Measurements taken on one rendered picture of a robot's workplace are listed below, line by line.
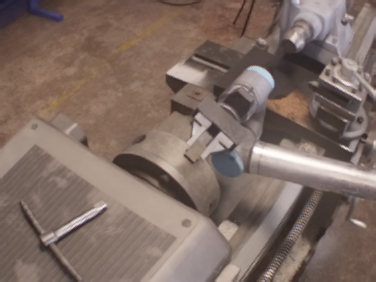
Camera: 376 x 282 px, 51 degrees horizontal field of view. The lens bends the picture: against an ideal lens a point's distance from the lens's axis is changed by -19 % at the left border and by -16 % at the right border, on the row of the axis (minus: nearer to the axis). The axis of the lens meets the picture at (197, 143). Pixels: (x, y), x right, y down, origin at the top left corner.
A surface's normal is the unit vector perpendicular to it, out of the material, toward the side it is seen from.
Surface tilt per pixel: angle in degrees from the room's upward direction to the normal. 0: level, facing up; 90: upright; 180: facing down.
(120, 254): 0
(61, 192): 0
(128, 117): 0
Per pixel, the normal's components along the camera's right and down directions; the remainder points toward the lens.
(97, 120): 0.05, -0.69
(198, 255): 0.63, -0.19
